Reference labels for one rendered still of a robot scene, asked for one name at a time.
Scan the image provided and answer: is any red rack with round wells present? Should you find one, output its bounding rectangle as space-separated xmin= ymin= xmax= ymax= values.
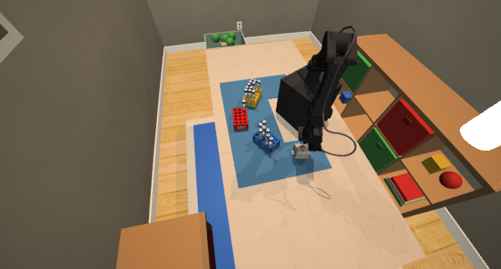
xmin=232 ymin=107 xmax=248 ymax=130

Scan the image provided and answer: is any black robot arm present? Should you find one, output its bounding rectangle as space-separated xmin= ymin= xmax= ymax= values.
xmin=298 ymin=31 xmax=358 ymax=151

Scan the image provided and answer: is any light blue mat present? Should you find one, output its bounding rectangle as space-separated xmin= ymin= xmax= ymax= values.
xmin=220 ymin=74 xmax=332 ymax=188

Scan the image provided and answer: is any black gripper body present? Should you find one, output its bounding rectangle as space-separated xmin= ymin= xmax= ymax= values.
xmin=297 ymin=127 xmax=308 ymax=141

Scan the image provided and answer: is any blue tube rack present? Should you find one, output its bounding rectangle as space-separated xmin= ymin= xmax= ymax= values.
xmin=253 ymin=131 xmax=281 ymax=154

